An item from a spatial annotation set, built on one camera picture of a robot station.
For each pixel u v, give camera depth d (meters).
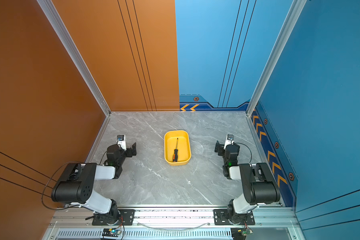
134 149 0.87
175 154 0.94
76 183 0.46
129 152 0.85
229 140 0.79
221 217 0.72
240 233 0.70
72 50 0.84
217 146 0.86
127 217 0.74
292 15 0.72
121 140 0.81
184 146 1.00
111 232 0.71
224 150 0.83
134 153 0.87
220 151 0.85
